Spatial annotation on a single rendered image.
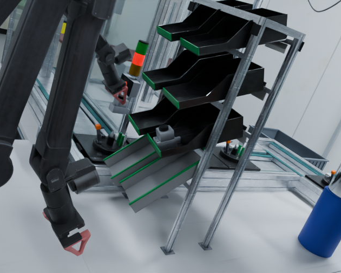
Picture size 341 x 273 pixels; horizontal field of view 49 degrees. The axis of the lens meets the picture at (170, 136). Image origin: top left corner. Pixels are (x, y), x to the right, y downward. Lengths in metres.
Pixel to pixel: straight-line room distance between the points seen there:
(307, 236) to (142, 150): 0.82
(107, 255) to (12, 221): 0.31
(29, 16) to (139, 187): 0.75
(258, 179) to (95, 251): 1.09
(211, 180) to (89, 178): 1.01
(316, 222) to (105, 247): 0.91
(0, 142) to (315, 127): 4.48
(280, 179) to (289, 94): 3.07
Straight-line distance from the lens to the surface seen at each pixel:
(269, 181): 2.11
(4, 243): 1.19
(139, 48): 1.71
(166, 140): 1.15
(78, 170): 0.86
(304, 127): 5.03
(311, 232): 1.75
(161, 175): 1.27
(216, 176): 1.81
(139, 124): 1.30
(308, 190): 2.28
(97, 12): 0.69
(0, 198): 1.36
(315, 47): 5.11
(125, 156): 1.41
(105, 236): 1.29
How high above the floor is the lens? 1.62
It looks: 19 degrees down
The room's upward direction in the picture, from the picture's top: 20 degrees clockwise
